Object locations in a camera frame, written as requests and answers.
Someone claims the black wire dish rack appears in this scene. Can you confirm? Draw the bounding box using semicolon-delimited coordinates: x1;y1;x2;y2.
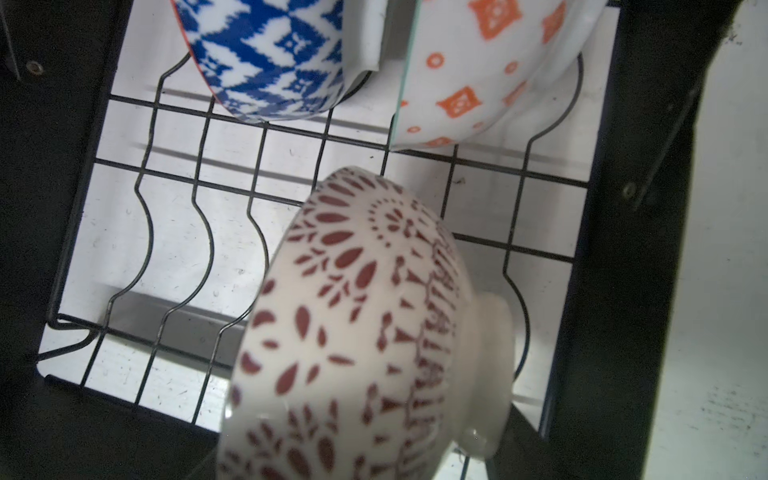
1;1;739;479

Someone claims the green patterned bowl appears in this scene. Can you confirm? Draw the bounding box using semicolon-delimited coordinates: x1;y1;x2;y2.
388;0;607;150

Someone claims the black white lattice bowl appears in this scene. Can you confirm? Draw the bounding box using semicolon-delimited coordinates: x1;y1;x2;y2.
216;167;515;479

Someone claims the red blue patterned bowl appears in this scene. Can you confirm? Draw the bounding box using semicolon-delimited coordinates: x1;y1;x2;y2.
170;0;391;124

